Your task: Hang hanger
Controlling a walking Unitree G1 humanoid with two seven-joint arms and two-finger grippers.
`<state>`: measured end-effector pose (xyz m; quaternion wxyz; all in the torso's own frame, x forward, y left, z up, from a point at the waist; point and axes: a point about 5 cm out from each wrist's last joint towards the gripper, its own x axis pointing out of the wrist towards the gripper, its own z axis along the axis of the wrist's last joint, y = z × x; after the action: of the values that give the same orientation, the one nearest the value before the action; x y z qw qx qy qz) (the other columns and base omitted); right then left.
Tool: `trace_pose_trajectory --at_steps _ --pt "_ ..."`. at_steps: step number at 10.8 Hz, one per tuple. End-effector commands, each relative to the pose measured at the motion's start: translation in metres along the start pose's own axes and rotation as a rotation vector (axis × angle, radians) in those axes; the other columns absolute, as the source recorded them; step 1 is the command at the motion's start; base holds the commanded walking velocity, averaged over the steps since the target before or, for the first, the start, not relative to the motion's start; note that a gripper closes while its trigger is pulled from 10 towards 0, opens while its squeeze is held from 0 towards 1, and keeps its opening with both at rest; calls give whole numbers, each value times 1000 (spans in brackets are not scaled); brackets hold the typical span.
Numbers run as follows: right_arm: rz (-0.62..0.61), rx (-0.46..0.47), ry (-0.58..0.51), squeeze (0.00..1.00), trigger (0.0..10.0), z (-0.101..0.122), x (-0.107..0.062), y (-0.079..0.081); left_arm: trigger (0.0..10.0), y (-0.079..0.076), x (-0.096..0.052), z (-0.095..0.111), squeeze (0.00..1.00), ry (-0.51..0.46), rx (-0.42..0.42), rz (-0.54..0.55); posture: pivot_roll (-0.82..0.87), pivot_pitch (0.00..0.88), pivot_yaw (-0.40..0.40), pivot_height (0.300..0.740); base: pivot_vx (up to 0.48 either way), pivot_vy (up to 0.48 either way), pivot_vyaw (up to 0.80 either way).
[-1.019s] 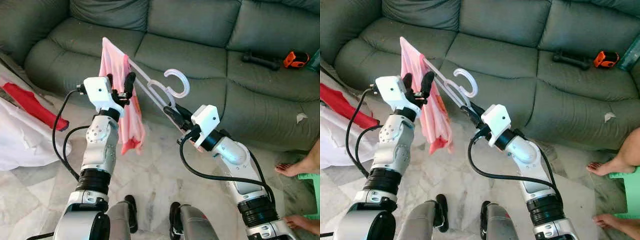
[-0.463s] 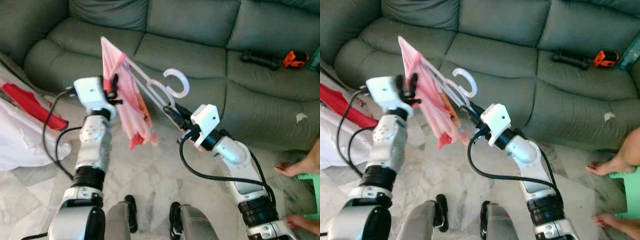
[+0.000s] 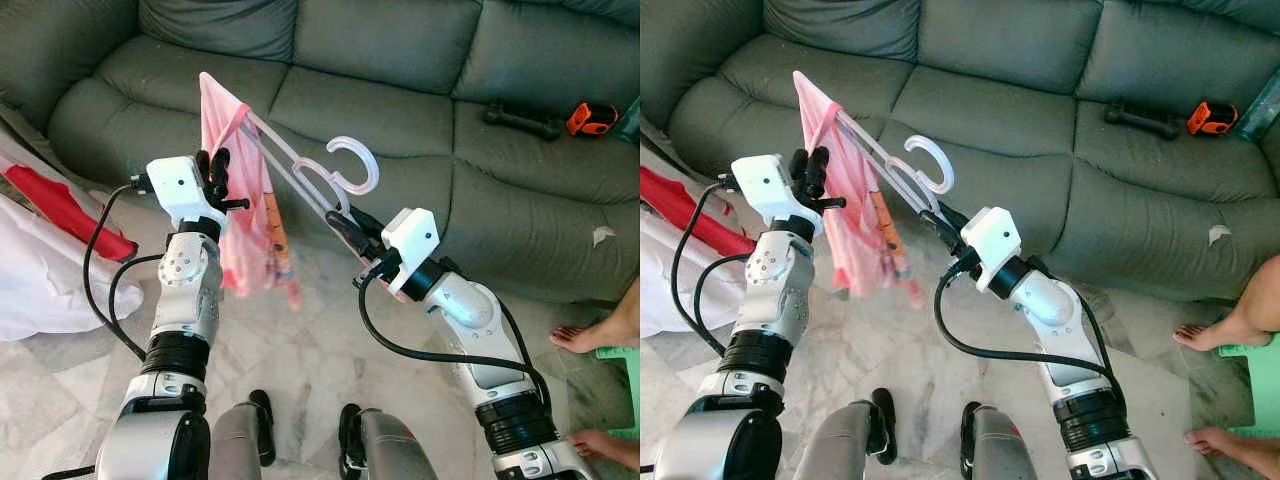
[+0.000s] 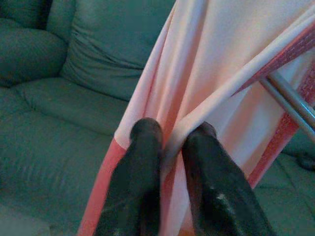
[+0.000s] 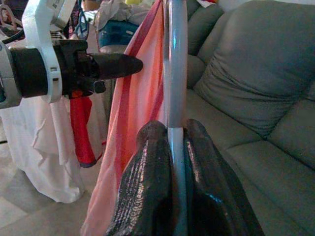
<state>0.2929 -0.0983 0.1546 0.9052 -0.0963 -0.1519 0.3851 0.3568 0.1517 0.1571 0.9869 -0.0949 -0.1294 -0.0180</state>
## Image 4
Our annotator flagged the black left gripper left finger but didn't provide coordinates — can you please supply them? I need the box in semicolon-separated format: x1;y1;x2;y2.
94;118;164;236

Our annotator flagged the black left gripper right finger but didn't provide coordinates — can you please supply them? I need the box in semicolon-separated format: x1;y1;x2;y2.
182;121;276;236

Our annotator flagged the pink plastic hanger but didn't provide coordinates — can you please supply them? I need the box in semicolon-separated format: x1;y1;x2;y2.
259;70;315;138

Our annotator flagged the pink garment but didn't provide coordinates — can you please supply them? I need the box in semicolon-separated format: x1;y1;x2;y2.
76;0;315;236

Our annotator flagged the dark green sofa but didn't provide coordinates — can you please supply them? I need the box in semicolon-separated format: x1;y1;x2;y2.
0;0;315;236

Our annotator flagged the bluish sofa back cushion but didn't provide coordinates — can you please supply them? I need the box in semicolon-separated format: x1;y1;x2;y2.
60;0;174;102

